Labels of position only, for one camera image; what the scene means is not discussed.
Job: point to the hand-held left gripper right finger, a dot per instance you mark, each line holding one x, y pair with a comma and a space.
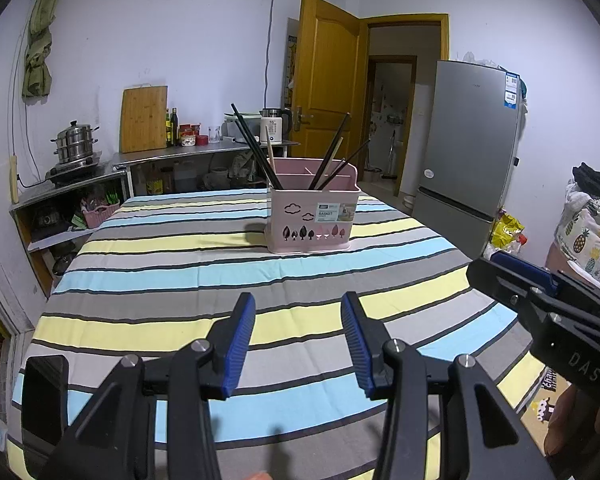
357, 345

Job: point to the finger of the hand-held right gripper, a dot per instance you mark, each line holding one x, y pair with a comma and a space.
525, 270
495, 280

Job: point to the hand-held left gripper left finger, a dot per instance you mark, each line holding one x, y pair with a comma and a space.
240, 345

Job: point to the pink utensil basket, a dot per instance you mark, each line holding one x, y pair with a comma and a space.
310, 220

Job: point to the black chopstick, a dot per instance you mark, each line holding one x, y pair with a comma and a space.
245, 135
345, 122
255, 146
350, 160

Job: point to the wooden chopstick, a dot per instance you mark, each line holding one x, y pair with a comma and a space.
269, 142
336, 146

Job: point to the person's right hand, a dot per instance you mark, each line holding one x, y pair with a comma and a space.
562, 420

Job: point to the yellow snack bag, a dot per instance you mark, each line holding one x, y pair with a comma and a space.
507, 230

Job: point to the printed tan mat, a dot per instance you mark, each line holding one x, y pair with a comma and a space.
544, 400

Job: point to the pineapple print cloth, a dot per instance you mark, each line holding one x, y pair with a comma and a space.
590, 235

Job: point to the striped tablecloth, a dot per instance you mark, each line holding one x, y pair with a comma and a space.
180, 280

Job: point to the dark cloth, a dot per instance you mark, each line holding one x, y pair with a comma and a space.
597, 177

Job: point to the grey refrigerator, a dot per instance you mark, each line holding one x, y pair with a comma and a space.
467, 145

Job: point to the small pink basket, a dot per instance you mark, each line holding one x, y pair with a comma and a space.
100, 215

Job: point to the tall steel counter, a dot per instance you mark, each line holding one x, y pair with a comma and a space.
190, 151

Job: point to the black smartphone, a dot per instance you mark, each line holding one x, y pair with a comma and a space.
45, 400

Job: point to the clear glass cup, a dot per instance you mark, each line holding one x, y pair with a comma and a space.
215, 135

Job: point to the grey rice cooker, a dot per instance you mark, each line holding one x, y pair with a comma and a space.
232, 130

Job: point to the white electric kettle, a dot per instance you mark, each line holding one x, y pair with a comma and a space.
275, 127

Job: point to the yellow oil bottle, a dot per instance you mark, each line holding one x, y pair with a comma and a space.
168, 130

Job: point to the low steel counter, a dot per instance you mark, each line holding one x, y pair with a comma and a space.
65, 195

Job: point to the black induction cooker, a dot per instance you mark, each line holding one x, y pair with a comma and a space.
75, 172

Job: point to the wooden cutting board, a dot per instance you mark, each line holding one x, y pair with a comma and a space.
144, 120

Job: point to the stainless steamer pot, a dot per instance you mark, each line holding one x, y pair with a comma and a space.
74, 145

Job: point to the yellow wooden door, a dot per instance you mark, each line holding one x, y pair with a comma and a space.
327, 70

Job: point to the green hanging curtain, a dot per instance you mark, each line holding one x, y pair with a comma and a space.
40, 50

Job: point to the wall power strip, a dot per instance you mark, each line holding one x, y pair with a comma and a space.
14, 180

